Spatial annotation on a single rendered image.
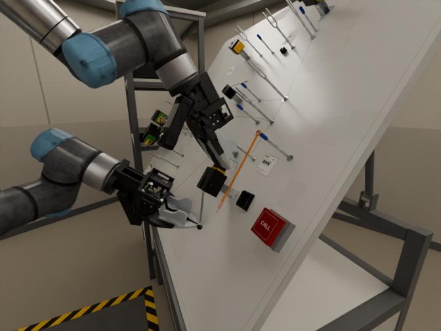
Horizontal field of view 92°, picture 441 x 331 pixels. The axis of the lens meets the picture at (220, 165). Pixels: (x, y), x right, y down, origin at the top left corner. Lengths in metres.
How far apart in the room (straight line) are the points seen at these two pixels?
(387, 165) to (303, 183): 2.24
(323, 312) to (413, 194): 2.12
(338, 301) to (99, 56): 0.78
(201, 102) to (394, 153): 2.31
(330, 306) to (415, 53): 0.60
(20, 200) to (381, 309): 0.86
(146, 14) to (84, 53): 0.12
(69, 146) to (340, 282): 0.80
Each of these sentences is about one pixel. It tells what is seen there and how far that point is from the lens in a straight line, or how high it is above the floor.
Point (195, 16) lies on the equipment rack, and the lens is 1.60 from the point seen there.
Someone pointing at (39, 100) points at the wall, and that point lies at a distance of 2.90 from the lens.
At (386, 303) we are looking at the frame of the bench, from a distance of 0.82.
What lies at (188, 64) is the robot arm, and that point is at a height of 1.39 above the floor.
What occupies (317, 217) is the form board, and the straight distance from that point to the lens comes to 0.38.
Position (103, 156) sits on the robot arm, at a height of 1.21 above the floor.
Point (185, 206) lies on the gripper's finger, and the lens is 0.51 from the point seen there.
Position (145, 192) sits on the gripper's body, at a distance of 0.44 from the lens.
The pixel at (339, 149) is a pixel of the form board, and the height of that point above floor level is 1.24.
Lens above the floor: 1.32
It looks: 17 degrees down
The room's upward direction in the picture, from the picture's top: straight up
